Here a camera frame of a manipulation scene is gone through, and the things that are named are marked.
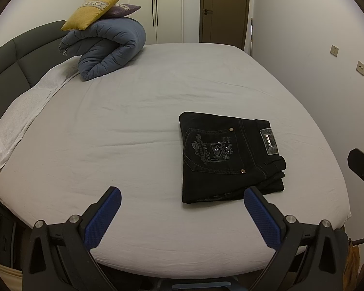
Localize white textured pillow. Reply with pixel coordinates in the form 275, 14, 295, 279
0, 64, 79, 175

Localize white wardrobe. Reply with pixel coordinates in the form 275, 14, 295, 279
84, 0, 201, 45

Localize yellow pillow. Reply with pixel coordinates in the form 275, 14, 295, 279
60, 0, 128, 31

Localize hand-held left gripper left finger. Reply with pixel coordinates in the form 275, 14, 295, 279
21, 186, 122, 291

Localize dark grey headboard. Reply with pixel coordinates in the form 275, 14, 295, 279
0, 20, 68, 90

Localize blue rolled duvet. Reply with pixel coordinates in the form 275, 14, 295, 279
58, 17, 147, 81

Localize purple pillow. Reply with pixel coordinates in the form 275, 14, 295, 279
103, 3, 142, 19

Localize orange-brown cloth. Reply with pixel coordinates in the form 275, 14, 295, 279
343, 242, 360, 290

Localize black pants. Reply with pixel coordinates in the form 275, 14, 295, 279
178, 112, 287, 204

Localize dark bedside cabinet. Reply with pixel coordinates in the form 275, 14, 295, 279
0, 192, 26, 275

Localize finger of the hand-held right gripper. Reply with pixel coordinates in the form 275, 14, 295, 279
347, 148, 364, 201

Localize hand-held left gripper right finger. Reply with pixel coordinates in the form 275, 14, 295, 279
243, 186, 351, 291

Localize metal pole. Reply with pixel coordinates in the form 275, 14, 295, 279
249, 17, 255, 57

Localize white bed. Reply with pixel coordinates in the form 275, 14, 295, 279
0, 43, 352, 279

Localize brown door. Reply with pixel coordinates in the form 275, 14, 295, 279
199, 0, 251, 50

